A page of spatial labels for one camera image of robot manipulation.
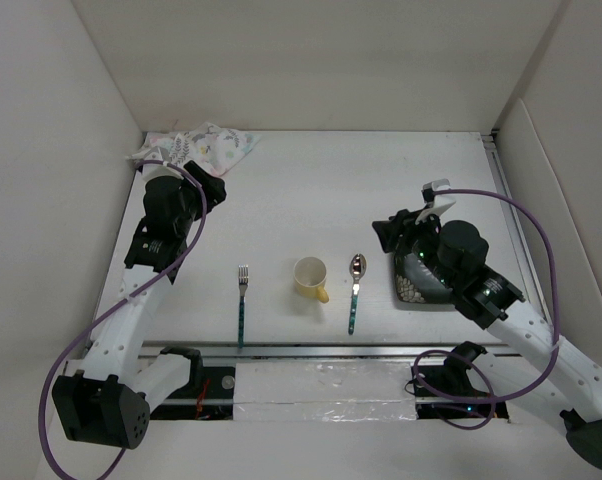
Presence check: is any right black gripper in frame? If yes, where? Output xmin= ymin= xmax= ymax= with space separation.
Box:
xmin=372 ymin=205 xmax=457 ymax=289

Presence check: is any animal print cloth placemat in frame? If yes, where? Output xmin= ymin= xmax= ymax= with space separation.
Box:
xmin=130 ymin=122 xmax=260 ymax=178

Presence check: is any black square floral plate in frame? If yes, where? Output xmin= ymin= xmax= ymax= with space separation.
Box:
xmin=392 ymin=246 xmax=452 ymax=305

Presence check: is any fork with teal handle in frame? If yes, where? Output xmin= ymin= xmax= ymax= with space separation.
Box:
xmin=237 ymin=265 xmax=249 ymax=349

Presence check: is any yellow ceramic mug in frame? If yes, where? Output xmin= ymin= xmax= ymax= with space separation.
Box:
xmin=293 ymin=257 xmax=330 ymax=304

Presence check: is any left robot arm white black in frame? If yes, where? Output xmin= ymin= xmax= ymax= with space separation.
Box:
xmin=52 ymin=160 xmax=226 ymax=449

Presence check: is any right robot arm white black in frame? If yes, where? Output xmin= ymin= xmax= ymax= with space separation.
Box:
xmin=372 ymin=210 xmax=602 ymax=470

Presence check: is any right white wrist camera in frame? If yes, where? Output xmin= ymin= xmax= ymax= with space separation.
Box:
xmin=415 ymin=179 xmax=456 ymax=224

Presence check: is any spoon with teal handle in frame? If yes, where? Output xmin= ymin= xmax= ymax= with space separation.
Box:
xmin=348 ymin=253 xmax=367 ymax=335

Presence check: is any aluminium table rail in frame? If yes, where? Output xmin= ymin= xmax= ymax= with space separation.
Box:
xmin=83 ymin=341 xmax=522 ymax=359

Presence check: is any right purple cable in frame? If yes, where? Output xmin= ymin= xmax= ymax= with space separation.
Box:
xmin=412 ymin=188 xmax=561 ymax=430

